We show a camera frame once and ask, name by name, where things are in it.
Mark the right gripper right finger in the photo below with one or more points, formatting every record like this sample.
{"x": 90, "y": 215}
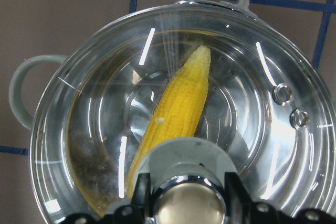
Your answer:
{"x": 237, "y": 199}

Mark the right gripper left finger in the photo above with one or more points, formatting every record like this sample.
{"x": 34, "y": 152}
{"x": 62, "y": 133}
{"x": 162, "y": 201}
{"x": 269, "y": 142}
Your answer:
{"x": 140, "y": 202}

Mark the yellow corn cob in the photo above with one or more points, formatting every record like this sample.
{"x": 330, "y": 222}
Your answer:
{"x": 179, "y": 110}

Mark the glass pot lid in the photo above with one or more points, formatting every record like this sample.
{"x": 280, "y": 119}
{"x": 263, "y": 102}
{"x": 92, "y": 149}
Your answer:
{"x": 183, "y": 103}

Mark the white cooking pot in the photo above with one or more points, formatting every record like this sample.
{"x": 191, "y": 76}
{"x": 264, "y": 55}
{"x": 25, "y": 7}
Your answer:
{"x": 34, "y": 90}

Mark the brown paper table mat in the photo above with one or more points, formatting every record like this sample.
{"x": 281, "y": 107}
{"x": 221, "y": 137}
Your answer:
{"x": 40, "y": 27}

